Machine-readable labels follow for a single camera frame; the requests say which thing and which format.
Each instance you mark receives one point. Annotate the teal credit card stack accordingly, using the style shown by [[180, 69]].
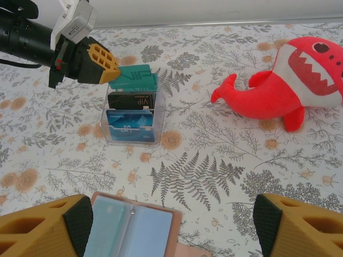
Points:
[[154, 80]]

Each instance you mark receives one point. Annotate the blue credit card stack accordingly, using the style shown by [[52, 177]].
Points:
[[126, 123]]

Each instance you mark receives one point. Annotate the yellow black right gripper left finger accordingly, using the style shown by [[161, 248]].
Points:
[[40, 233]]

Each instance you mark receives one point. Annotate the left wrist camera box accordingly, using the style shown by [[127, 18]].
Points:
[[77, 21]]

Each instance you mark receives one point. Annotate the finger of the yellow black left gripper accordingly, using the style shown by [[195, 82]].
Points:
[[101, 61]]

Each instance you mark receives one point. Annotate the aluminium frame rail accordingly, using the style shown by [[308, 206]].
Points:
[[241, 21]]

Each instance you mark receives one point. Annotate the pink leather card holder wallet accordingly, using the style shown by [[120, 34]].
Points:
[[155, 230]]

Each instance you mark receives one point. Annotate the red shark plush toy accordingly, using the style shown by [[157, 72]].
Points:
[[268, 96]]

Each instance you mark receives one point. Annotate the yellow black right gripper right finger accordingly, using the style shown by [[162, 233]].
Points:
[[308, 230]]

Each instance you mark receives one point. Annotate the black credit card stack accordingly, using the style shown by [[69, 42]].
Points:
[[126, 100]]

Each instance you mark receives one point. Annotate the clear acrylic card stand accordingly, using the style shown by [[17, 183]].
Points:
[[160, 120]]

